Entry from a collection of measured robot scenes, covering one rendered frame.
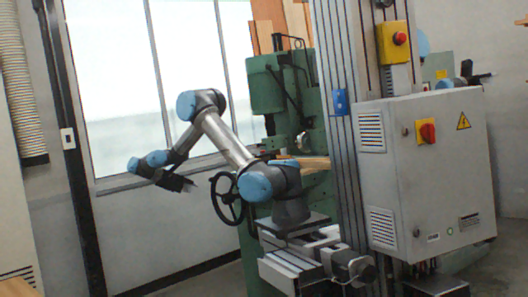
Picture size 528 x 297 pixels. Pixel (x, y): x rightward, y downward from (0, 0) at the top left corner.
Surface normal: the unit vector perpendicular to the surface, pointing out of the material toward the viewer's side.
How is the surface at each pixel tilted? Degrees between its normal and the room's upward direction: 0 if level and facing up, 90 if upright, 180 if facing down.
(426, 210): 93
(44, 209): 90
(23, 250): 90
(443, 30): 90
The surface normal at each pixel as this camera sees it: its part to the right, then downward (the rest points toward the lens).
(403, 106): 0.41, 0.04
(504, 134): -0.76, 0.18
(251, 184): -0.55, 0.26
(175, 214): 0.63, -0.01
